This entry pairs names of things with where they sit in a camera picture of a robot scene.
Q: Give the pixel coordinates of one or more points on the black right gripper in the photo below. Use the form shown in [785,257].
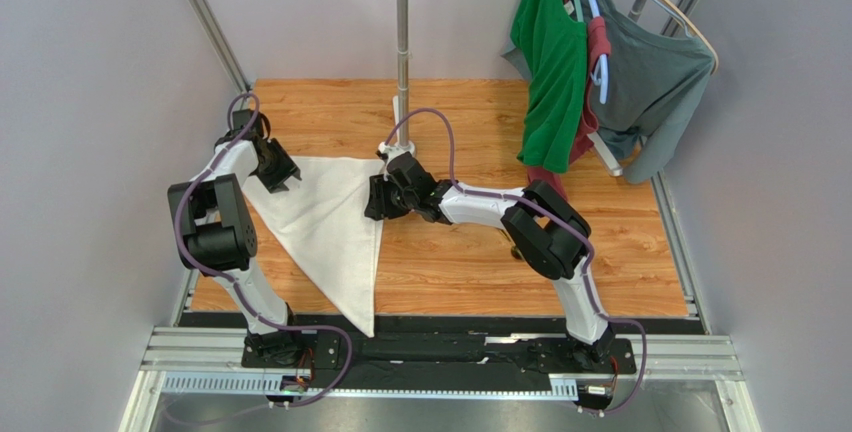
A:
[381,199]

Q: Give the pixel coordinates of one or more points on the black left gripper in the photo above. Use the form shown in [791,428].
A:
[278,169]

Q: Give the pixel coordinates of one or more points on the white cloth napkin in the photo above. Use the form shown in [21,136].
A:
[320,221]

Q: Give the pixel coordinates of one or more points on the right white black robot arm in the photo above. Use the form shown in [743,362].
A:
[550,235]

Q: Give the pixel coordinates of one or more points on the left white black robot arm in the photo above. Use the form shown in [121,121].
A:
[216,236]

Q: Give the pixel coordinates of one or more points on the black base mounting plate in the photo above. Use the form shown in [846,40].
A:
[432,353]

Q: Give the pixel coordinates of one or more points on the green shirt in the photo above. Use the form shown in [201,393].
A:
[553,48]

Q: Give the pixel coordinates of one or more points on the white clothes rack stand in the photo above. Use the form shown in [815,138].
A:
[400,134]

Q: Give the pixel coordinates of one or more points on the light blue clothes hanger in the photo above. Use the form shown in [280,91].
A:
[598,45]

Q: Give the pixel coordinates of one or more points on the maroon shirt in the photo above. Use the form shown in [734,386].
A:
[582,143]

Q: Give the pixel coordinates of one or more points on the grey-blue shirt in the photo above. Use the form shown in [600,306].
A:
[656,84]

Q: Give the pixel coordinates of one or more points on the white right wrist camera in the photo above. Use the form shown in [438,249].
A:
[388,152]

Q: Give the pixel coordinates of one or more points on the green handled gold spoon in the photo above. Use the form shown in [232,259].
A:
[514,250]

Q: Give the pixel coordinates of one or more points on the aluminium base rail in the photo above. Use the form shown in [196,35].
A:
[204,361]

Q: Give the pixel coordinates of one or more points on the aluminium frame post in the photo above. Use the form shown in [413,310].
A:
[221,46]

